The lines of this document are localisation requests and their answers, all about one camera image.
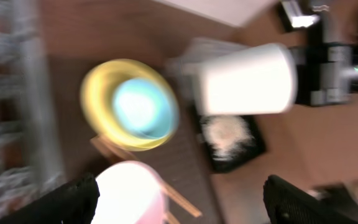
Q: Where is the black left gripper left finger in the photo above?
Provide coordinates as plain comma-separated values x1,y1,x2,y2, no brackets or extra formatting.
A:
0,173,100,224

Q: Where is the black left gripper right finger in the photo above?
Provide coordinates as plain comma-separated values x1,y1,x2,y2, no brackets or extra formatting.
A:
263,175,358,224

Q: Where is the pink bowl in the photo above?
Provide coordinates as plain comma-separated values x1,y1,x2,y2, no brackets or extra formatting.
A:
91,161,168,224

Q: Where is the pile of rice and nuts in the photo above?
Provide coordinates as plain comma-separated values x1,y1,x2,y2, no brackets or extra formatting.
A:
201,115,255,161

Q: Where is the light blue bowl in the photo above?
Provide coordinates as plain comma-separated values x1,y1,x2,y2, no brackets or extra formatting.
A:
112,78,178,139

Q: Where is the white paper cup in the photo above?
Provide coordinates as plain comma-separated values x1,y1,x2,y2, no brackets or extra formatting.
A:
193,44,298,116

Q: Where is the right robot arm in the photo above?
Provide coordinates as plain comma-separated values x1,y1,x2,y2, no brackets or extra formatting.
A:
275,0,358,107

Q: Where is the grey dishwasher rack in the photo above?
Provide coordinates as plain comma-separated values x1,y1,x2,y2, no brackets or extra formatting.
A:
0,0,65,218

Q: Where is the black waste tray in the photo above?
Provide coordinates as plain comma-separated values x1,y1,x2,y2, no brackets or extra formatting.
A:
189,106,266,173

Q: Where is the clear plastic waste bin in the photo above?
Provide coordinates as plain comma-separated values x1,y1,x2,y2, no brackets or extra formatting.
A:
165,37,248,75

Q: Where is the wooden chopstick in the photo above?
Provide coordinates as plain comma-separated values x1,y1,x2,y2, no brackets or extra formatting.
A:
90,136,203,218
164,212,180,224

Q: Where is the brown serving tray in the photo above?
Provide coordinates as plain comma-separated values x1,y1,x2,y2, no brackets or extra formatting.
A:
48,55,223,223

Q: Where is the yellow round plate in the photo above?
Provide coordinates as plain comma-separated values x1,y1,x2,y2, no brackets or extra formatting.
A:
80,58,179,151

